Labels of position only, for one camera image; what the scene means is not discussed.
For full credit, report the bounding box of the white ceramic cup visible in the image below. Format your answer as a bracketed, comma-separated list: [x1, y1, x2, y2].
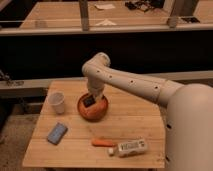
[47, 92, 65, 114]

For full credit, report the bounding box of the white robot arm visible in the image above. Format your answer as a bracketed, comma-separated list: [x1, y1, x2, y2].
[82, 52, 213, 171]

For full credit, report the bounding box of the blue sponge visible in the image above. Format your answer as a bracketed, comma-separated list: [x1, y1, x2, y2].
[47, 123, 68, 145]

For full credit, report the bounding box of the grey metal post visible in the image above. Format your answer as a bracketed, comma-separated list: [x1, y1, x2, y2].
[79, 0, 89, 31]
[167, 0, 185, 28]

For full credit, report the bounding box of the wooden table board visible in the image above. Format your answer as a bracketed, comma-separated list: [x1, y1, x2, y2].
[23, 81, 165, 168]

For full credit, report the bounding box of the white tube with cap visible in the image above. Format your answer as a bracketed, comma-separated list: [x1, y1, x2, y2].
[107, 138, 148, 157]

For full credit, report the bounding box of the orange carrot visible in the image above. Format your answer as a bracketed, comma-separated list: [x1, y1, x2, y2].
[91, 139, 117, 147]

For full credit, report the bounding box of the grey metal post right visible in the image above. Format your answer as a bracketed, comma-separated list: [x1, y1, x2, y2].
[167, 0, 185, 28]

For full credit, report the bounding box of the folded white paper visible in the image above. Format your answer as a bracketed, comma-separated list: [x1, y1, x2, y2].
[95, 19, 117, 26]

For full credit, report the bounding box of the orange bowl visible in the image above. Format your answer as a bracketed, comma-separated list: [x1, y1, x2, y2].
[77, 93, 108, 122]

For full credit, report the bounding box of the black eraser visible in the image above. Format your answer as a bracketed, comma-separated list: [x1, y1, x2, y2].
[83, 96, 95, 107]

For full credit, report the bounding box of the black cables bundle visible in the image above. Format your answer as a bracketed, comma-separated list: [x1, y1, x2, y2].
[124, 0, 165, 13]

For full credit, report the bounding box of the white paper sheet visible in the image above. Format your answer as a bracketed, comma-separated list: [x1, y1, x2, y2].
[94, 4, 116, 10]

